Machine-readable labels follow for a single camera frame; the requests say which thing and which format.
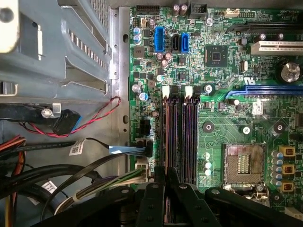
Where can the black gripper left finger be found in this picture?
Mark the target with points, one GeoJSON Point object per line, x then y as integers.
{"type": "Point", "coordinates": [152, 208]}

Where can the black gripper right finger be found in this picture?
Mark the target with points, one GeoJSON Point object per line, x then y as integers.
{"type": "Point", "coordinates": [189, 208]}

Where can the CPU socket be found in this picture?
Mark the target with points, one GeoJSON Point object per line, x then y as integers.
{"type": "Point", "coordinates": [245, 165]}

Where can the green motherboard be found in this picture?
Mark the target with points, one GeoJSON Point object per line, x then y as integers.
{"type": "Point", "coordinates": [213, 113]}

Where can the black open PC case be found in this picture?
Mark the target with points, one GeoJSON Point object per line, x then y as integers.
{"type": "Point", "coordinates": [118, 71]}

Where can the blue expansion slot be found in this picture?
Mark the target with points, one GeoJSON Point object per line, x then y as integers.
{"type": "Point", "coordinates": [272, 91]}

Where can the silver coin cell battery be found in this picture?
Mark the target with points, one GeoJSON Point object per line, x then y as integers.
{"type": "Point", "coordinates": [290, 71]}

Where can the grey disk bay cage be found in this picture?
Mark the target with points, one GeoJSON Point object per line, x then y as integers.
{"type": "Point", "coordinates": [71, 47]}

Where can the white expansion slot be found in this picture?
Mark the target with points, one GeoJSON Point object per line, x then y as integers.
{"type": "Point", "coordinates": [272, 45]}

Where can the black expansion slot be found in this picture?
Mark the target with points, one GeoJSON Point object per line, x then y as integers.
{"type": "Point", "coordinates": [272, 27]}

